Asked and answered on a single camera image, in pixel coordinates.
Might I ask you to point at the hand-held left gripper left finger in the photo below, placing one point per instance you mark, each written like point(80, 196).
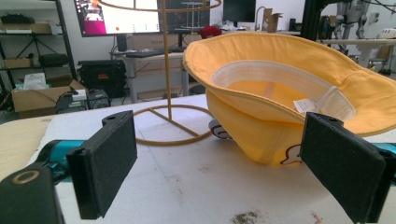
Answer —
point(102, 161)

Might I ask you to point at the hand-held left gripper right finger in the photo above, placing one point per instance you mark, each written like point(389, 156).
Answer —
point(342, 165)

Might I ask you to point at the yellow bucket hat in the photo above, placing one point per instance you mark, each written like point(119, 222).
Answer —
point(261, 77)

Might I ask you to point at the grey electronics box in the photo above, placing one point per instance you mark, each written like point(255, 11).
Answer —
point(93, 100)

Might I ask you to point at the black equipment case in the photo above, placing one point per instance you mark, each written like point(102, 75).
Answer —
point(101, 76)

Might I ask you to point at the open cardboard box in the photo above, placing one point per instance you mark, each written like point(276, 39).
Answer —
point(34, 101)

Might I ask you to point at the white crumpled paper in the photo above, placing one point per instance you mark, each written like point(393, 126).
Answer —
point(35, 81)

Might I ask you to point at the gold metal hat stand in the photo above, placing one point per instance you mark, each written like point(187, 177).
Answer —
point(168, 74)

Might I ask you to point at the black bag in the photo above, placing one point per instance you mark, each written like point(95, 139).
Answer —
point(53, 60)

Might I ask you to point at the black keyboard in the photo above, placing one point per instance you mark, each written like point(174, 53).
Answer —
point(144, 53)

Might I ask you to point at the black round stool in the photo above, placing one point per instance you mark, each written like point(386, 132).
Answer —
point(197, 89)

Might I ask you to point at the white side table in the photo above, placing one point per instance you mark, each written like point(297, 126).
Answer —
point(367, 46)

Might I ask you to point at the black metal shelf rack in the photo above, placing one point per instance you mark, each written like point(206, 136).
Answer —
point(67, 37)

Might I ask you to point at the flat cardboard box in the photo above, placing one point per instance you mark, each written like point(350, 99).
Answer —
point(18, 63)

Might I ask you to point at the white rounded helmet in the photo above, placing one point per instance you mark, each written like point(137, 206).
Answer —
point(388, 33)

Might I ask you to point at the lit computer monitor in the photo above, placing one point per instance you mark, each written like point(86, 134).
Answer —
point(124, 15)

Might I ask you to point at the grey robot arms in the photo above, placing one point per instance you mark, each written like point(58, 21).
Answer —
point(348, 17)

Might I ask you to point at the small brown cardboard box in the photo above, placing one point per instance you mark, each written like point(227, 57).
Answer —
point(271, 20)

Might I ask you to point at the red cap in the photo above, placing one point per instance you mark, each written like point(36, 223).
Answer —
point(210, 31)

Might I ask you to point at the dark computer monitor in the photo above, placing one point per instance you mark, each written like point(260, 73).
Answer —
point(190, 17)

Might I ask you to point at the small black monitor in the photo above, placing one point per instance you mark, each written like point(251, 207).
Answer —
point(239, 10)

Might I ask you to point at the black frame post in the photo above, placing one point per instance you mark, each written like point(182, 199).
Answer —
point(311, 18)

